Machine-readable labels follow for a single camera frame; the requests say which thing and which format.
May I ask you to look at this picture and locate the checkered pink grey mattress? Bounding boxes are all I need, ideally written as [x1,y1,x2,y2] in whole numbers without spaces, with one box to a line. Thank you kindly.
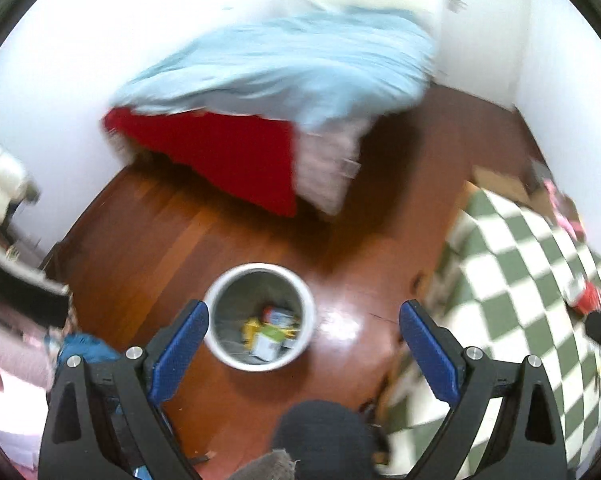
[293,119,373,217]

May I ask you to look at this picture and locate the brown cardboard box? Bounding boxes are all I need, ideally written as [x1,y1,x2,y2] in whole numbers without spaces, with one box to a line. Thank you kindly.
[472,160,553,217]

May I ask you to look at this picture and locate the black white cloth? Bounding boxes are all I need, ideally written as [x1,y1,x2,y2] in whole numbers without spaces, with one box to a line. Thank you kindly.
[0,247,72,328]

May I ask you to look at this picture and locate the green white checkered tablecloth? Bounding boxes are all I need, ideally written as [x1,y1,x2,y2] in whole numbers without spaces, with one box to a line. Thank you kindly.
[379,186,601,478]

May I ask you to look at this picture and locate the blue jacket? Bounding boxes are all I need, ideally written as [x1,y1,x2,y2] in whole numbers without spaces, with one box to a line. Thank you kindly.
[58,333,120,365]

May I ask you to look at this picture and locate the pink plush toy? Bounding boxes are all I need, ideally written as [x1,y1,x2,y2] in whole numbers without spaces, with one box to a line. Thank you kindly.
[537,179,586,243]

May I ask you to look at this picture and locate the red cola can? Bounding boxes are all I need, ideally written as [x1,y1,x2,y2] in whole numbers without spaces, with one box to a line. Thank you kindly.
[563,278,601,315]

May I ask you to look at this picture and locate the white round trash bin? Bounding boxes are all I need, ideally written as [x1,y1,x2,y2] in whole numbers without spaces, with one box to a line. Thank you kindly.
[204,263,317,373]

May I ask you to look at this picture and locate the grey fuzzy left slipper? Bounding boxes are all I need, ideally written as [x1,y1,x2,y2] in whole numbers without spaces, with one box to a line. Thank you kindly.
[228,450,296,480]

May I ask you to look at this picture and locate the green white cardboard box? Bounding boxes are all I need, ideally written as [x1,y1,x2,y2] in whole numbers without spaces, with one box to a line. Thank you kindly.
[250,325,286,362]

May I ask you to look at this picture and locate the yellow snack wrapper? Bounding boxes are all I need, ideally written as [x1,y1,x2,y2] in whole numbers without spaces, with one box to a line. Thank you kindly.
[242,318,299,350]

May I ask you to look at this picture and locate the light blue duvet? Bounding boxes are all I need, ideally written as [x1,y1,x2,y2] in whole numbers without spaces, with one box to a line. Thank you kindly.
[112,6,435,132]

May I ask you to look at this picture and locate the white green jacket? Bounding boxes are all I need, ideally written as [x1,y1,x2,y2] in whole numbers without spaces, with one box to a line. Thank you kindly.
[0,144,40,226]

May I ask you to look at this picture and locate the pink fuzzy garment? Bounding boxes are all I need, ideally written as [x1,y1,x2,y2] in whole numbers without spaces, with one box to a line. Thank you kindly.
[0,325,55,391]

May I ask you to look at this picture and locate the red bed sheet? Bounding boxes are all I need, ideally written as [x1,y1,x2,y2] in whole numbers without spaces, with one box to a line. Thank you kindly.
[103,107,297,218]

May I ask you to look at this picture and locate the grey bin liner bag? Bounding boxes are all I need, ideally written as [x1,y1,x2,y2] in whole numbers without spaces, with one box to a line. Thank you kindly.
[212,271,304,366]

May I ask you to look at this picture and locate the red blue printed packet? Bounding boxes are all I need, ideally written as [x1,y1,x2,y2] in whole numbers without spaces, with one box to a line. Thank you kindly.
[261,306,297,330]

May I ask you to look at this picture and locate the dark trouser leg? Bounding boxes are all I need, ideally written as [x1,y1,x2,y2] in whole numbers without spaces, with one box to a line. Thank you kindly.
[270,400,377,480]

